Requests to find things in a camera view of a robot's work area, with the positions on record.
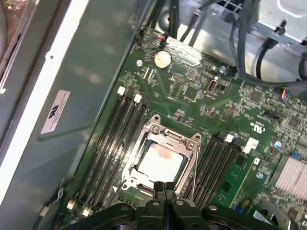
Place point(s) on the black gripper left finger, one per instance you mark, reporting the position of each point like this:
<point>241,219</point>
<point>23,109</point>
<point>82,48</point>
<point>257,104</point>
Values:
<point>153,215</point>

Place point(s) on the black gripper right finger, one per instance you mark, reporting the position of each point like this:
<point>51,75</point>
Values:
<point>180,215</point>

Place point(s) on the silver CPU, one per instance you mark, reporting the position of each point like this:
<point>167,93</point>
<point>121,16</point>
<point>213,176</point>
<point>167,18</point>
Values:
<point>163,165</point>

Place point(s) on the black RAM slot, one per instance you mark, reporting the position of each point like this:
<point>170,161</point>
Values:
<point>106,147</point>
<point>116,147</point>
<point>224,167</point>
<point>126,147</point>
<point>204,167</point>
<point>214,167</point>
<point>97,147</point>

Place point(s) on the CPU socket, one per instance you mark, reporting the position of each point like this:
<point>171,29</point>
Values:
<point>153,124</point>

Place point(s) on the blue header connector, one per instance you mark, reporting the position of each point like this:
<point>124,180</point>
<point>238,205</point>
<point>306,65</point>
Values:
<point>239,207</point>

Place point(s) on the green RAM stick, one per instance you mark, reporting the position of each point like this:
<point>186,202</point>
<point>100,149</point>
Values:
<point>233,175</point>

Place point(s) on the green motherboard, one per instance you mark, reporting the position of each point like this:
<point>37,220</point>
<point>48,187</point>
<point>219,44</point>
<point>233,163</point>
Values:
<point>204,115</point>

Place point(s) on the silver finned heatsink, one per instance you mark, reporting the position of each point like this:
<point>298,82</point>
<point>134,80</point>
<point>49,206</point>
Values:
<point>291,177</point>

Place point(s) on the vertical USB port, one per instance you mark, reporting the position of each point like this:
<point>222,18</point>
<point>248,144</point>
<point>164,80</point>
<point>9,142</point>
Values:
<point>213,85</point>

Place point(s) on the white label sticker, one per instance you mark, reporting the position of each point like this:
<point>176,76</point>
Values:
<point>55,111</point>

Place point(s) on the silver coin cell battery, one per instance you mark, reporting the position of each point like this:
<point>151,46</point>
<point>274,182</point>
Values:
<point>162,60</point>

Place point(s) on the black PC case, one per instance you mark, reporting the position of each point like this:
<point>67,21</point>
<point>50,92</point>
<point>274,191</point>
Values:
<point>84,60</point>

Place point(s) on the silver drive cage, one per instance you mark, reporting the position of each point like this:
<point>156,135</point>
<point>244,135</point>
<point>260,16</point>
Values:
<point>283,24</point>

